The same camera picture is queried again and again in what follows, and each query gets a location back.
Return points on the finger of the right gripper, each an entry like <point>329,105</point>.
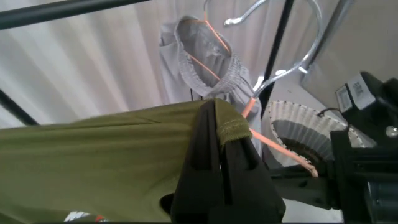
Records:
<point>304,189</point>

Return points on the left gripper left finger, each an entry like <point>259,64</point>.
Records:
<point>196,186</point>

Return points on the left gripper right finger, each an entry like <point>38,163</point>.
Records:
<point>252,193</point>

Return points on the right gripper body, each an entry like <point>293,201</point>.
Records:
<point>367,180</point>

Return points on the pink clothes hanger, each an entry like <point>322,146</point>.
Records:
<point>280,150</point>
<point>217,35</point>

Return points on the green garment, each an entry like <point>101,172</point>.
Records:
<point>93,155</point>

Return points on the pale grey shorts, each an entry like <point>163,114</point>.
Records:
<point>174,62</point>

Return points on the white laundry basket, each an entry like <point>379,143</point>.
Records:
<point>298,124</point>

